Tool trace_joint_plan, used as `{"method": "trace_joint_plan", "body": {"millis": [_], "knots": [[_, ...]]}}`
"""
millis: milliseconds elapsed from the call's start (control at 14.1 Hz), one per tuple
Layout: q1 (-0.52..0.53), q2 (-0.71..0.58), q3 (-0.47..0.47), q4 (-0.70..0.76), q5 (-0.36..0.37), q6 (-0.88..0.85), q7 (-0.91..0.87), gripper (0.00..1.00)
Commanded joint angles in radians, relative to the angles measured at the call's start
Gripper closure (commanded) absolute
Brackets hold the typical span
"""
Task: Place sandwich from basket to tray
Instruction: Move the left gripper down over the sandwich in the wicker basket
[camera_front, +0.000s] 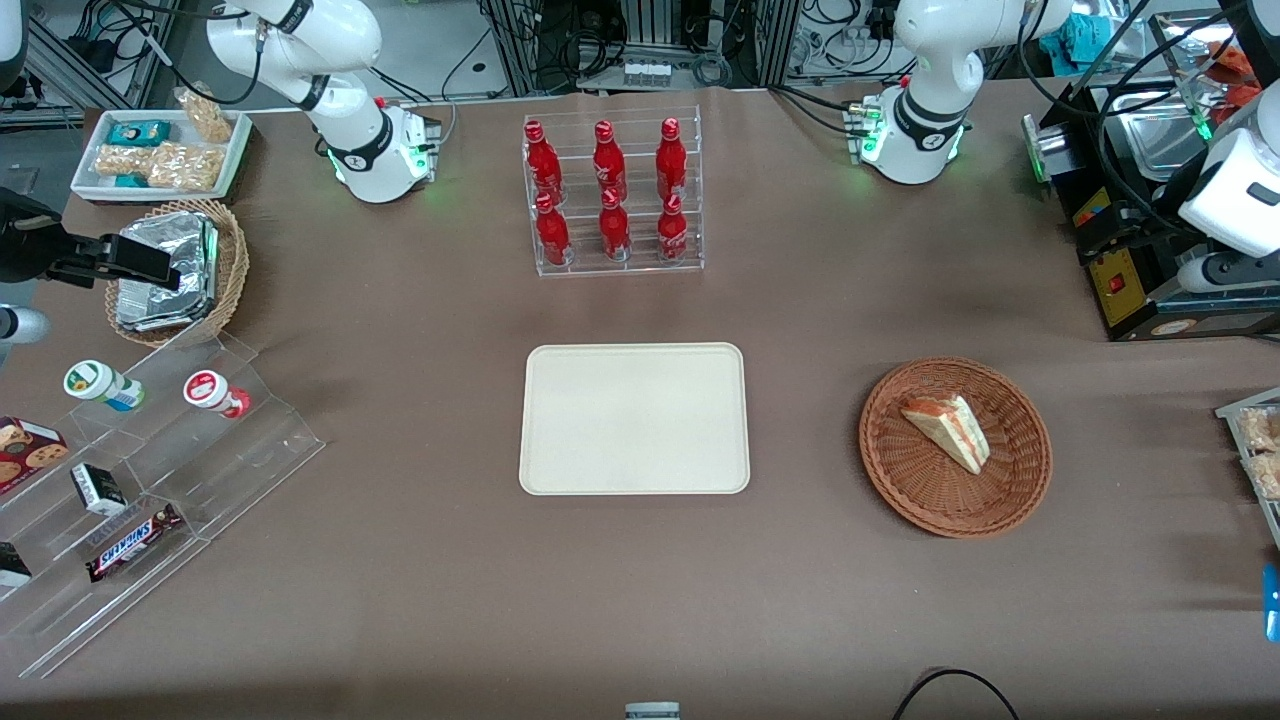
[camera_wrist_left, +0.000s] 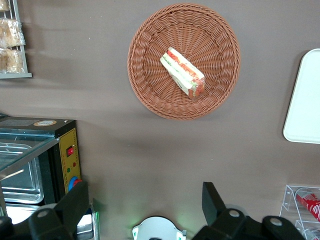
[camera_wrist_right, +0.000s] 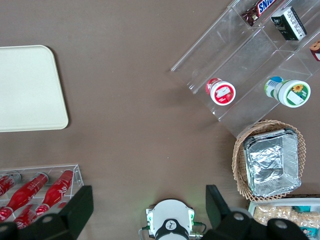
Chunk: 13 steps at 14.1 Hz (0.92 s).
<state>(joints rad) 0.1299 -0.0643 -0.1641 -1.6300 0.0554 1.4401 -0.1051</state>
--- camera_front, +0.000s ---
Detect clear acrylic step shelf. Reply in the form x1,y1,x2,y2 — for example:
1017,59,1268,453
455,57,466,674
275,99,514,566
0,330,327,682

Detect teal snack box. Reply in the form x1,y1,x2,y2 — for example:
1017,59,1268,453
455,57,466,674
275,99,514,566
107,119,172,149

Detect beige plastic tray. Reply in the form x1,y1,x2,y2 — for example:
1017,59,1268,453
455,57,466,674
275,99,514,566
518,342,752,497

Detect black cable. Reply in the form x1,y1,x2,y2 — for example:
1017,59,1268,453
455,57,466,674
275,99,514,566
891,667,1020,720

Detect red cookie box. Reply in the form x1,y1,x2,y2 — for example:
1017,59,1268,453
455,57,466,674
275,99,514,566
0,415,70,496

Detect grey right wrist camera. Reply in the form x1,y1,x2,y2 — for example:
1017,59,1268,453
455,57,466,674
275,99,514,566
0,304,53,347

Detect triangular sandwich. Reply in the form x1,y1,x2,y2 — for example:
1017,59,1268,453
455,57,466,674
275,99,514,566
899,393,992,477

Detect light wicker basket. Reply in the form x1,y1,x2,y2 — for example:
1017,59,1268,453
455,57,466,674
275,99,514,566
104,197,251,350

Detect small black white box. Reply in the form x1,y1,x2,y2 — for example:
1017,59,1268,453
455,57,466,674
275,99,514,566
70,462,129,518

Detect black food warmer machine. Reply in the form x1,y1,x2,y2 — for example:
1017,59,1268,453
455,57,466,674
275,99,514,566
1021,8,1280,344

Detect clear acrylic bottle rack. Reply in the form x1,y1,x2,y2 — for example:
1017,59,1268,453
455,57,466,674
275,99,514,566
521,104,705,279

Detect red lid yogurt cup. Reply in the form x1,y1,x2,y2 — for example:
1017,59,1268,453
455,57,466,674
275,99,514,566
182,369,252,420

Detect clear tray of snacks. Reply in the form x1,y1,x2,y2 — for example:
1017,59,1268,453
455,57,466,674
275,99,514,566
1214,387,1280,553

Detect clear bag of snacks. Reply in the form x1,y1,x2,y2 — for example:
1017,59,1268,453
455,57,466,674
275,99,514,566
174,87,234,144
94,144,153,182
146,142,224,192

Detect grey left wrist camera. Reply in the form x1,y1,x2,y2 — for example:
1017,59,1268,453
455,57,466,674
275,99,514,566
1177,250,1280,295

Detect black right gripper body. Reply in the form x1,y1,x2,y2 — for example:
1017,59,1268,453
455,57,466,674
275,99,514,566
0,188,65,285

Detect green lid yogurt cup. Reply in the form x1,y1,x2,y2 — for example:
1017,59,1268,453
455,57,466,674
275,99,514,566
63,359,145,413

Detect brown wicker basket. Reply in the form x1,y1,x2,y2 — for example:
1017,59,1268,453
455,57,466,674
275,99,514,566
858,356,1054,540

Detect foil wrapped food stack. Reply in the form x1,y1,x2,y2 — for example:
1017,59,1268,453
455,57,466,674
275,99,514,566
114,211,220,334

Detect red cola bottle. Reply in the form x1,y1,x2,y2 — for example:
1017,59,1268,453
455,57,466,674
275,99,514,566
656,192,690,264
591,119,629,201
655,117,690,201
598,187,633,263
524,119,565,207
534,191,572,268

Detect snickers chocolate bar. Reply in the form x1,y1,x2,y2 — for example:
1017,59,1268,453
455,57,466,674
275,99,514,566
85,502,185,584

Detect white rectangular snack tray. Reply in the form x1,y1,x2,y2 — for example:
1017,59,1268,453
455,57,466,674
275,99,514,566
69,107,254,205

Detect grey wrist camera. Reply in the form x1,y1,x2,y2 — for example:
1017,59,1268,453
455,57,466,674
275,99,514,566
0,304,53,347
1177,250,1280,295

